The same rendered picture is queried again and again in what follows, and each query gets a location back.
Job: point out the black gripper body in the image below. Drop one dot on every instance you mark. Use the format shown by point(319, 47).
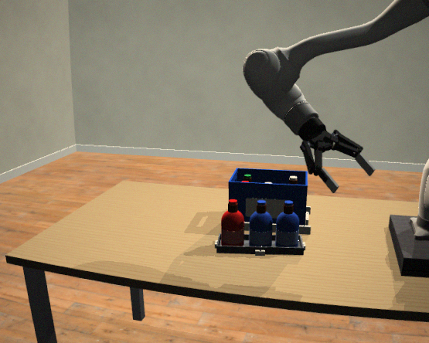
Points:
point(311, 130)

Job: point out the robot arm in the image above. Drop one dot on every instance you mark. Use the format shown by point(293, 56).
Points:
point(271, 75)

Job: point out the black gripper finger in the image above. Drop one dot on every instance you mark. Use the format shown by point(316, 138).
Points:
point(316, 166)
point(343, 144)

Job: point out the blue bottle with grey label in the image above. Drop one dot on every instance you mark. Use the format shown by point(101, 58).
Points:
point(287, 227)

